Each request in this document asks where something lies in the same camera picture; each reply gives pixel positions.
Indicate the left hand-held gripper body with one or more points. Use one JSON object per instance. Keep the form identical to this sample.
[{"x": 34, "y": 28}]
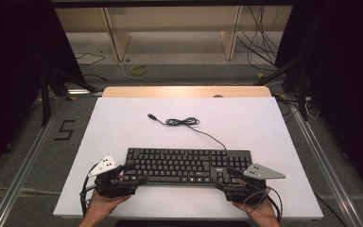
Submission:
[{"x": 105, "y": 167}]

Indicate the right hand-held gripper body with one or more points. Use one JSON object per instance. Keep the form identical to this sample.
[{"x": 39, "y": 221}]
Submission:
[{"x": 260, "y": 172}]

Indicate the black computer keyboard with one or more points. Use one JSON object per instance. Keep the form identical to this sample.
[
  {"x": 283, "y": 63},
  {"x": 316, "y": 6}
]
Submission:
[{"x": 176, "y": 165}]

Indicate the person's left hand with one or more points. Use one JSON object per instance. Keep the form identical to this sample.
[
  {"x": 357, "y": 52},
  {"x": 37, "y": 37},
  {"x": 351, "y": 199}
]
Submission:
[{"x": 102, "y": 205}]

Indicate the person's right hand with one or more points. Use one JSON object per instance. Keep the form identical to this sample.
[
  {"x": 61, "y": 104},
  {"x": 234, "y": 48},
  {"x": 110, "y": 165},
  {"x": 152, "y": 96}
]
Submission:
[{"x": 258, "y": 211}]

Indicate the short aluminium bar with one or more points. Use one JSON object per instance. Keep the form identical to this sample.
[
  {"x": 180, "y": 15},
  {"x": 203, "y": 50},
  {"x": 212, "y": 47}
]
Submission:
[{"x": 85, "y": 92}]

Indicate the black metal stand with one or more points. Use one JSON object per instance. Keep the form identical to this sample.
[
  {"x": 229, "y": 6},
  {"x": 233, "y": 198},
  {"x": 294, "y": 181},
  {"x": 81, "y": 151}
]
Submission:
[
  {"x": 302, "y": 94},
  {"x": 45, "y": 97}
]

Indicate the yellow tape roll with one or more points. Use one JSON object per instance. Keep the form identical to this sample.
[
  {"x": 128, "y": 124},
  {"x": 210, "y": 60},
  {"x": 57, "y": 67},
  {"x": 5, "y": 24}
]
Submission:
[{"x": 134, "y": 71}]

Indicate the black curtain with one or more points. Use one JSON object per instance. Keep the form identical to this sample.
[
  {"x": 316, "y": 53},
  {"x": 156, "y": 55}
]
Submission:
[
  {"x": 346, "y": 78},
  {"x": 12, "y": 63}
]

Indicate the light wooden desk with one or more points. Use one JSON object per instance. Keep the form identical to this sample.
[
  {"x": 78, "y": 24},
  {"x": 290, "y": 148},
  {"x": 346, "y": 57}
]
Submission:
[{"x": 176, "y": 19}]

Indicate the black metal crossbar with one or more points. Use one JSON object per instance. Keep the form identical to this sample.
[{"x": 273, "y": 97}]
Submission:
[{"x": 170, "y": 3}]

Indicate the aluminium floor rail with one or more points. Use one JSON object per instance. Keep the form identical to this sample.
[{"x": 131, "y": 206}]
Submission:
[
  {"x": 331, "y": 176},
  {"x": 22, "y": 176}
]

